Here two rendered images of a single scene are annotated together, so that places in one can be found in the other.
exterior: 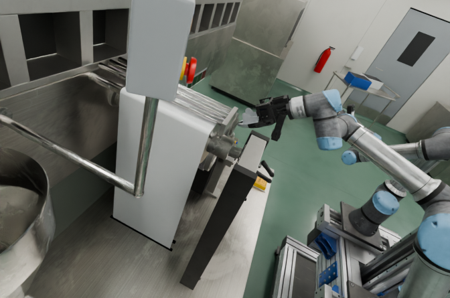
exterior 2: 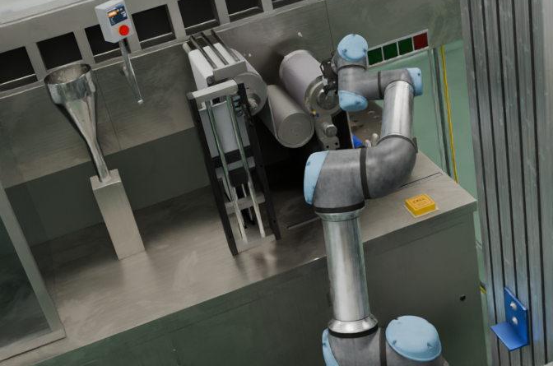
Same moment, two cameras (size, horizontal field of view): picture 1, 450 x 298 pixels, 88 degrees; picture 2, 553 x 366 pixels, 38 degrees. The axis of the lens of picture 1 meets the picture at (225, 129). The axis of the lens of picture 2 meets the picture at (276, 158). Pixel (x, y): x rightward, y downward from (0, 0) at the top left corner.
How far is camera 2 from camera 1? 213 cm
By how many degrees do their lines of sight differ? 59
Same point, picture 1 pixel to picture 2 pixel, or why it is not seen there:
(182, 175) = not seen: hidden behind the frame
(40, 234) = (81, 85)
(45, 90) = (151, 55)
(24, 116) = (139, 71)
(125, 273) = (201, 228)
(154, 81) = (107, 35)
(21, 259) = (74, 89)
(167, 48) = (104, 24)
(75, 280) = (172, 220)
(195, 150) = not seen: hidden behind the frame
